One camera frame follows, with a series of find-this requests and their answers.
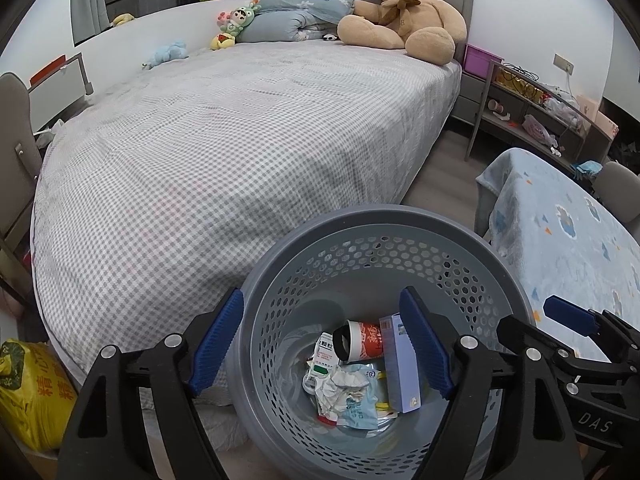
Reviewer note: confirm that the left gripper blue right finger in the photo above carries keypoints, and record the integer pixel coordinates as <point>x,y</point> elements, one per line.
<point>431,354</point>

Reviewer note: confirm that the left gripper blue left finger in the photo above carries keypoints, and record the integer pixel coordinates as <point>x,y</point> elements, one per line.
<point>209,338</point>

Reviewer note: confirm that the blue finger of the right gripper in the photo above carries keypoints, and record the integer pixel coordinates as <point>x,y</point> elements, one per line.
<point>575,318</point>

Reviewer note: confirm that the purple cardboard box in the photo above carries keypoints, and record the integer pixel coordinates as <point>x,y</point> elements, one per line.
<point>402,373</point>

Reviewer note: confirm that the blue wet wipes packet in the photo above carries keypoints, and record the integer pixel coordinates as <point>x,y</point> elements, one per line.
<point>362,416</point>

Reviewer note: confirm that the red white paper cup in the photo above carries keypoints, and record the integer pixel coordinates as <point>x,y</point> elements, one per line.
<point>358,341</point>

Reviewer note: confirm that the white paper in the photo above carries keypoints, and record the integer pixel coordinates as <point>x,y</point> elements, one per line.
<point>346,383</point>

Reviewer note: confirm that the white green medicine box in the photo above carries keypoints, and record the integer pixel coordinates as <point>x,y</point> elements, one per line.
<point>322,364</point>

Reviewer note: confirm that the yellow plastic lid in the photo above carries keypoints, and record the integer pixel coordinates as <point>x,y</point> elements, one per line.
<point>383,409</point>

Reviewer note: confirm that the grey perforated trash basket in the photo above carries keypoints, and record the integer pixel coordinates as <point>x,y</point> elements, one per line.
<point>352,265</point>

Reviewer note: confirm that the blue patterned table blanket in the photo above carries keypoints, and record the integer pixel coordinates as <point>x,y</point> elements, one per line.
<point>558,241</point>

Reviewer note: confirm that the grey office chair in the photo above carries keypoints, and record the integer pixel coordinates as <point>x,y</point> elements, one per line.
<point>618,189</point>

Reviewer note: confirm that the grey checkered bed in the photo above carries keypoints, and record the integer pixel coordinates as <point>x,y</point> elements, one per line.
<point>166,191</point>

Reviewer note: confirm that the yellow plastic bag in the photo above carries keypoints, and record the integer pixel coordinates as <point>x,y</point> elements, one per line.
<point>37,397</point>

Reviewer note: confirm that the pink plastic bag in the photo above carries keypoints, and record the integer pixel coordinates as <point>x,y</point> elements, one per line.
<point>537,131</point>

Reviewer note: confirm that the grey shelf unit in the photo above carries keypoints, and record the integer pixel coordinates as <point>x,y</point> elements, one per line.
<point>502,112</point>

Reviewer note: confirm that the yellow gold patterned box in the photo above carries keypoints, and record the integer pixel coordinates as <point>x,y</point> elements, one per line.
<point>518,85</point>

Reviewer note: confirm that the grey bedside drawer cabinet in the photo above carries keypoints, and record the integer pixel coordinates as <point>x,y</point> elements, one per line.
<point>467,103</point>

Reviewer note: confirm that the purple storage box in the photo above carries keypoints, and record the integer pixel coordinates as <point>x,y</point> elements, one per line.
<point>478,61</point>

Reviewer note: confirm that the small light blue plush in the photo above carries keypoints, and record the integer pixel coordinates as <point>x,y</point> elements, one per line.
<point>174,51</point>

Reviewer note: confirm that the green hooded plush doll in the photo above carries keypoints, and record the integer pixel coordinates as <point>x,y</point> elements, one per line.
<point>231,24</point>

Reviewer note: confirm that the light blue folded quilt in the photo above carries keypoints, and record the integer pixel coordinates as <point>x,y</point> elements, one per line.
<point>296,20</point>

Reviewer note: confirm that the small yellow plush toy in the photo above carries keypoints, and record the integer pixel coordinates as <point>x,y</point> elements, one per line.
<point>122,19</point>

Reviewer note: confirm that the large tan teddy bear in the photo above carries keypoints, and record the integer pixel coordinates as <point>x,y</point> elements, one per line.
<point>428,30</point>

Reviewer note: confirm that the grey curtain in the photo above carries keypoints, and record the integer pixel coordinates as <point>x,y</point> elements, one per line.
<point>88,18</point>

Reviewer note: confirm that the white wall socket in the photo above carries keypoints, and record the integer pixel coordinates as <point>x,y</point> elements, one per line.
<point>563,64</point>

